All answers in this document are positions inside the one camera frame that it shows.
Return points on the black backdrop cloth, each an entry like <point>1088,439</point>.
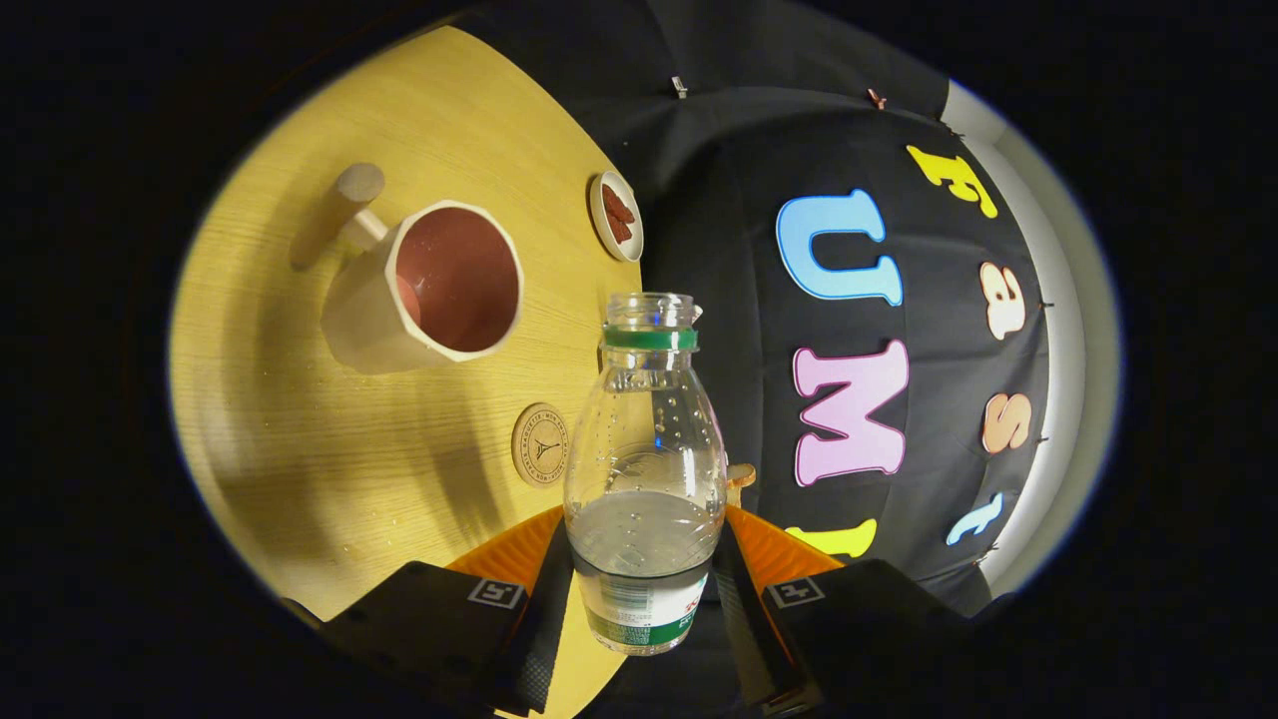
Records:
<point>719,200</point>

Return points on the cream cup with red inside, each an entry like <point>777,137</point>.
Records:
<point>459,280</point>

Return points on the small white plate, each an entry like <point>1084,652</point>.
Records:
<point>602,230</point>

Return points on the wooden table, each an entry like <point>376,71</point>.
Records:
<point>300,449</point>

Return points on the round cork coaster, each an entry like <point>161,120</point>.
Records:
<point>539,444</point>

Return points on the pink cloth clip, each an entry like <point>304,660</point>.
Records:
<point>877,98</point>

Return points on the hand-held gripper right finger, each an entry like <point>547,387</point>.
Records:
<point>744,639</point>

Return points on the clear plastic juice bottle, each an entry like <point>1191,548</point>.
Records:
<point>644,559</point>

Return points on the brown meat slice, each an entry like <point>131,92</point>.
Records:
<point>619,232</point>
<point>617,205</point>

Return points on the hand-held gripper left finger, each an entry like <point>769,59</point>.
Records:
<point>534,639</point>

